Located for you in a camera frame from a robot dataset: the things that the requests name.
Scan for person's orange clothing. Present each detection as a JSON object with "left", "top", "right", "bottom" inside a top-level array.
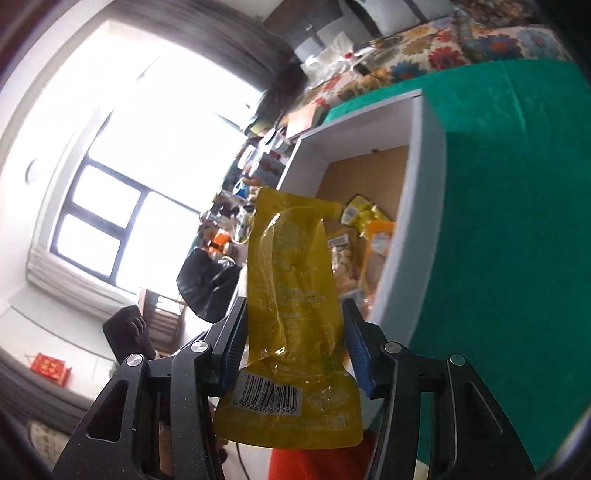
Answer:
[{"left": 268, "top": 431, "right": 384, "bottom": 480}]

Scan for grey white strapped pillow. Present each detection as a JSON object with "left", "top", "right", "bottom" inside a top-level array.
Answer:
[
  {"left": 293, "top": 18, "right": 356, "bottom": 63},
  {"left": 342, "top": 0, "right": 453, "bottom": 35}
]

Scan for orange sausage packet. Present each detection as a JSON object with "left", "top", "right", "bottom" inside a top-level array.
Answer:
[{"left": 359, "top": 220, "right": 397, "bottom": 298}]

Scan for wooden stool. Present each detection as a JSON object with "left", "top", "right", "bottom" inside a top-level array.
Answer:
[{"left": 139, "top": 288, "right": 188, "bottom": 356}]

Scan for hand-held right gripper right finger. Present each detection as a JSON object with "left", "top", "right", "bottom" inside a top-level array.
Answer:
[{"left": 341, "top": 298, "right": 539, "bottom": 480}]

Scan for grey curtain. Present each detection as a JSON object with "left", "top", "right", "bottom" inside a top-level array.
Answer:
[{"left": 185, "top": 0, "right": 310, "bottom": 116}]

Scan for red box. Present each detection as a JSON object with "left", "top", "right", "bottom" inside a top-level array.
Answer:
[{"left": 30, "top": 353, "right": 72, "bottom": 387}]

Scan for green bed cover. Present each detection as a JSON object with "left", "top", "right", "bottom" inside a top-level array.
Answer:
[{"left": 323, "top": 58, "right": 583, "bottom": 476}]

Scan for white storage box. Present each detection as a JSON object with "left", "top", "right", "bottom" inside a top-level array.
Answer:
[{"left": 277, "top": 88, "right": 448, "bottom": 326}]

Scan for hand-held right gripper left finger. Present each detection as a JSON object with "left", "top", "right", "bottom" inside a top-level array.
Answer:
[{"left": 53, "top": 295, "right": 250, "bottom": 480}]

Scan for yellow snack pouch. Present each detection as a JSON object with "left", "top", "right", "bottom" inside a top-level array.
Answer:
[{"left": 213, "top": 187, "right": 365, "bottom": 449}]

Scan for cluttered bottles and jars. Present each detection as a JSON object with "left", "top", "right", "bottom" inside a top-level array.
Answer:
[{"left": 198, "top": 124, "right": 301, "bottom": 259}]

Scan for black framed window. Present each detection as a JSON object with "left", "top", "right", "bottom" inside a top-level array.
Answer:
[{"left": 50, "top": 159, "right": 208, "bottom": 287}]

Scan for large yellow-edged ball snack packet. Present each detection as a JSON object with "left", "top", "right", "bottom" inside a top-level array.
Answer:
[{"left": 327, "top": 232, "right": 360, "bottom": 292}]

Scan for black trash bag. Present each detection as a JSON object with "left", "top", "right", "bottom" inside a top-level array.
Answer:
[{"left": 175, "top": 247, "right": 241, "bottom": 324}]

